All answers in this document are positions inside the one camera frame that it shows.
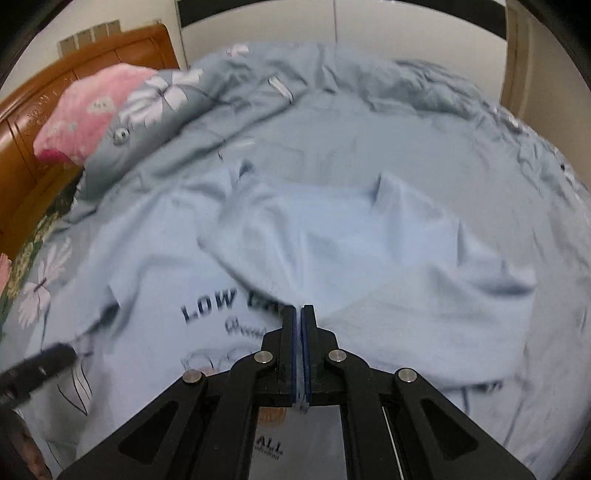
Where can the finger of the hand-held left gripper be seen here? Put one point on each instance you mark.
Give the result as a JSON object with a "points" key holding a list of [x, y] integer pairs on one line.
{"points": [[44, 364]]}

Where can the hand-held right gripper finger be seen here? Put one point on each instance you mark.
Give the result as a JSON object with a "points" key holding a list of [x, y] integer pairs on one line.
{"points": [[294, 355], [305, 355]]}

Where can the light blue printed t-shirt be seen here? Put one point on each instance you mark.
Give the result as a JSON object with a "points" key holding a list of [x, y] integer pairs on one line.
{"points": [[369, 258]]}

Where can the person's left hand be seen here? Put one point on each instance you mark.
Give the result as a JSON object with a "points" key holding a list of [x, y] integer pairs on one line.
{"points": [[37, 459]]}

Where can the dark floral bed sheet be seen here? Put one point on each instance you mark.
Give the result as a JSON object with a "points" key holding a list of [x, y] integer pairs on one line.
{"points": [[27, 258]]}

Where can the blue floral duvet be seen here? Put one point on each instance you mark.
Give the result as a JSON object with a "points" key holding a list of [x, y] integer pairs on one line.
{"points": [[369, 138]]}

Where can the panda face button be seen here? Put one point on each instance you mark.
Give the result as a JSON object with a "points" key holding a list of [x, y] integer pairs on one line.
{"points": [[121, 136]]}

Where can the pink patterned pillow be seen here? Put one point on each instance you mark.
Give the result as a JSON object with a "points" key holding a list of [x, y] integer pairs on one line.
{"points": [[87, 110]]}

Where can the blue floral pillow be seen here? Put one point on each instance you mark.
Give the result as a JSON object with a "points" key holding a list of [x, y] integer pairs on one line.
{"points": [[152, 115]]}

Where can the wooden headboard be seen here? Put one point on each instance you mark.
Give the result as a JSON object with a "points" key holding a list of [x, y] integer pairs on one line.
{"points": [[55, 78]]}

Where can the white wardrobe with black stripe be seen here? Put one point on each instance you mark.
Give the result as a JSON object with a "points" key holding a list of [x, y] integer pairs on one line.
{"points": [[369, 37]]}

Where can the grey wall switch plate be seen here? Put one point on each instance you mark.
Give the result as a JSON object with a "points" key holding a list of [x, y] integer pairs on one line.
{"points": [[68, 46], [84, 38], [99, 32], [111, 27]]}

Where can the beige door frame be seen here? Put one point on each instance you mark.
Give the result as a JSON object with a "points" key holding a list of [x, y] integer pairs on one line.
{"points": [[515, 60]]}

